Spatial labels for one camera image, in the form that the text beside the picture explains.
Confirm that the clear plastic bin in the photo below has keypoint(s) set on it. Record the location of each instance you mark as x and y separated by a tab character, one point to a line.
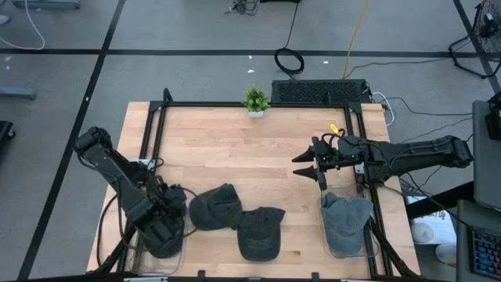
340	187
156	267

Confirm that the light blue-grey baseball cap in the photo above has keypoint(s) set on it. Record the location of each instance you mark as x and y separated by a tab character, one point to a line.
346	223

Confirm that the dark charcoal baseball cap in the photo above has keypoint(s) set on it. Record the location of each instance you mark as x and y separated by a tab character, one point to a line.
215	207
164	250
260	235

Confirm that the grey furniture foot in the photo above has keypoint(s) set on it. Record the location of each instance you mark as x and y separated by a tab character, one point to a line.
17	93

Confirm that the white printed box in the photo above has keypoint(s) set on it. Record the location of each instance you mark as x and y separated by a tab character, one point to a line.
442	227

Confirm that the backlit computer keyboard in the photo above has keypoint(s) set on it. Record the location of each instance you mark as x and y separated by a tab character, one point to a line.
487	254

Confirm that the black desk beam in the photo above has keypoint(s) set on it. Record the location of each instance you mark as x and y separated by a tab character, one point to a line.
450	196

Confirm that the black aluminium rig frame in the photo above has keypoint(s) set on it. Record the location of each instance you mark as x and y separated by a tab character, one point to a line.
313	105

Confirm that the grey desk top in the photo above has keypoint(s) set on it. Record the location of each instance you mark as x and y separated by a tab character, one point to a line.
487	176
463	235

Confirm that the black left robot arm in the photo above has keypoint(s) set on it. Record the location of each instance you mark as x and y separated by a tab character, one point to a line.
117	172

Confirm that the black keyboard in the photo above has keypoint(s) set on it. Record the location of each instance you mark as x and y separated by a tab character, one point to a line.
321	92

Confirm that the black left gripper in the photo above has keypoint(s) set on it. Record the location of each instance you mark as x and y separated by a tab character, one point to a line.
164	211

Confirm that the black desk device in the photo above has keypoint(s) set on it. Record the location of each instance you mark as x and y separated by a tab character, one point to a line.
494	125

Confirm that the small green potted plant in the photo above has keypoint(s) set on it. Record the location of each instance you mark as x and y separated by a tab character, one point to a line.
256	100

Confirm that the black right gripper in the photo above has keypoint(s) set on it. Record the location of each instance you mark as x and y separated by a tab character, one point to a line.
346	154

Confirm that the black chair base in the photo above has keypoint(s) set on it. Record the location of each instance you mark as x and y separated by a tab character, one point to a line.
4	131

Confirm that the black floor fan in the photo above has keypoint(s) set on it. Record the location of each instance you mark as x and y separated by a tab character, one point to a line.
487	23

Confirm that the grey cart base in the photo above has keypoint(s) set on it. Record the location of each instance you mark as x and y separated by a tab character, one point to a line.
47	4

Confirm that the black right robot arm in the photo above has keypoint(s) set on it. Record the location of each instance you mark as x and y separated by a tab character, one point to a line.
430	152

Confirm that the white paper roll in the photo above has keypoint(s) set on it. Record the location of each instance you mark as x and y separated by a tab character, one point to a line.
446	254

